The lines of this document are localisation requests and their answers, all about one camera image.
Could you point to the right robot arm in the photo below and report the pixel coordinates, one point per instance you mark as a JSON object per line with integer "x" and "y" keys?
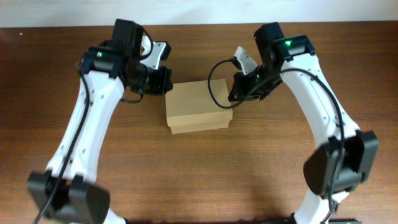
{"x": 344, "y": 154}

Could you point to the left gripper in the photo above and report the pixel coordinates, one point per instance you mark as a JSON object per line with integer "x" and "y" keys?
{"x": 165, "y": 82}

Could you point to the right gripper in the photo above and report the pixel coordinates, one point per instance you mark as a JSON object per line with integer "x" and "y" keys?
{"x": 239, "y": 84}

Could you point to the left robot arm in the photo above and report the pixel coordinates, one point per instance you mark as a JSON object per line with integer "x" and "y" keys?
{"x": 66, "y": 191}

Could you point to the brown cardboard box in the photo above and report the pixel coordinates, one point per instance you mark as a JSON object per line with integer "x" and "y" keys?
{"x": 190, "y": 108}

